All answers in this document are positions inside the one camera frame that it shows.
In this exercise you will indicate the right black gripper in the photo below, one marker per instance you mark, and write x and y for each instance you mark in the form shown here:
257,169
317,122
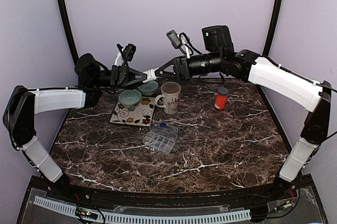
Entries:
181,69

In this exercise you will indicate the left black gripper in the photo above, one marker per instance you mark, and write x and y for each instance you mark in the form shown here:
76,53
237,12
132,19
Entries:
120,76

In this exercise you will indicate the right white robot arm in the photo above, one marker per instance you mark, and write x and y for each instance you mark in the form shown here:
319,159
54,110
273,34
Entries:
260,70

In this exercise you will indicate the left black frame post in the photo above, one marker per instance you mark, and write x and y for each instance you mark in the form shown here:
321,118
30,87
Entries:
68,30

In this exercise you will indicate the small white pill bottle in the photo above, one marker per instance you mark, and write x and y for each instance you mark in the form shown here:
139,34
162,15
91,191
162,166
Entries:
150,75

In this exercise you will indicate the cream ceramic mug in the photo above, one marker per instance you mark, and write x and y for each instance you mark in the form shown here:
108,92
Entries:
169,98

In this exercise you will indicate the blue striped ceramic bowl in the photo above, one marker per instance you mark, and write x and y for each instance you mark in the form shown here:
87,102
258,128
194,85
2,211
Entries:
149,88

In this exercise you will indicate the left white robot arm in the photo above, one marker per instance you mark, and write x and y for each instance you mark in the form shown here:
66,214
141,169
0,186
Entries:
24,104

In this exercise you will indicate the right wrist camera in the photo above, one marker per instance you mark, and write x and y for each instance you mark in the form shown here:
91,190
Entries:
179,43

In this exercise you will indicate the right black frame post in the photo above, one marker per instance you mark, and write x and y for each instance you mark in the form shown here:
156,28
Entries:
272,27

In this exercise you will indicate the black front rail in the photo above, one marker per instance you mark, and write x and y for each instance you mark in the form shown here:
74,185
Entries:
254,196

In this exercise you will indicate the light green ceramic bowl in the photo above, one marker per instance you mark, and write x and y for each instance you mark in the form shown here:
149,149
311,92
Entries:
130,99

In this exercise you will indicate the floral rectangular ceramic plate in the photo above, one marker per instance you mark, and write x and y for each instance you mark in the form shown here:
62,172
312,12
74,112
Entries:
141,116

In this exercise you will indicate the orange pill bottle grey cap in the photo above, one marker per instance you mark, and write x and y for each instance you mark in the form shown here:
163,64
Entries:
221,98

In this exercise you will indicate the clear plastic pill organizer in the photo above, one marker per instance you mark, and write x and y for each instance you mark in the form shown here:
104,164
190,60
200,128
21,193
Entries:
161,136

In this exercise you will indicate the black frame post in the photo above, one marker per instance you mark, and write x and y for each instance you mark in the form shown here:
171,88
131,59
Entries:
272,27
68,30

